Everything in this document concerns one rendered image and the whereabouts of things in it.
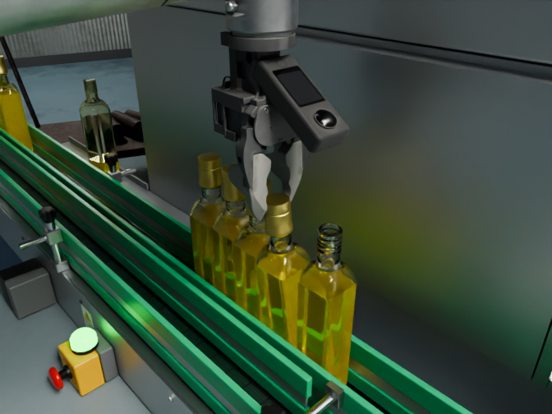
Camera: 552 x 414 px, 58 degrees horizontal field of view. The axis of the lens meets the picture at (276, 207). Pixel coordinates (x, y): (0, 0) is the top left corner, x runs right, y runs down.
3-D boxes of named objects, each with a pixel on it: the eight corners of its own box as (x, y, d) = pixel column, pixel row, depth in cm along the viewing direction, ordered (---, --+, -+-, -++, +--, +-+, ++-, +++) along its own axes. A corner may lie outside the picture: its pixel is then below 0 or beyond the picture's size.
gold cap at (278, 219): (299, 228, 61) (296, 198, 59) (278, 241, 60) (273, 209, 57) (280, 218, 64) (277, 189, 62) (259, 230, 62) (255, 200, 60)
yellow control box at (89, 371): (120, 377, 88) (113, 347, 85) (79, 401, 84) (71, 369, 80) (102, 356, 93) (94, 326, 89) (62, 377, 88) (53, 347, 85)
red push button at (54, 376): (74, 368, 82) (53, 379, 80) (78, 384, 84) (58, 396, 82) (64, 355, 85) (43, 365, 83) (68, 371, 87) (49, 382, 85)
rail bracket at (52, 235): (72, 271, 95) (58, 210, 89) (34, 287, 91) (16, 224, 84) (64, 262, 98) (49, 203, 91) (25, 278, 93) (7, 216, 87)
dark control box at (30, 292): (57, 304, 106) (49, 272, 102) (19, 321, 101) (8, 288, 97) (43, 287, 111) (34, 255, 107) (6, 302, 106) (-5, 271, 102)
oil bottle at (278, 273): (319, 361, 74) (312, 243, 63) (292, 383, 70) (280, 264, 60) (292, 342, 77) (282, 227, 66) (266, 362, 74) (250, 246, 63)
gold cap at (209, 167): (194, 186, 73) (191, 158, 71) (207, 177, 76) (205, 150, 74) (214, 190, 72) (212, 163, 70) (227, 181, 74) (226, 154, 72)
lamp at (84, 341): (103, 346, 85) (100, 333, 83) (77, 359, 82) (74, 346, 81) (91, 333, 88) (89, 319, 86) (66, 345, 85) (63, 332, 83)
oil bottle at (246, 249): (288, 345, 77) (288, 226, 67) (261, 363, 74) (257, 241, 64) (264, 327, 81) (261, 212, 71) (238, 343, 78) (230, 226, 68)
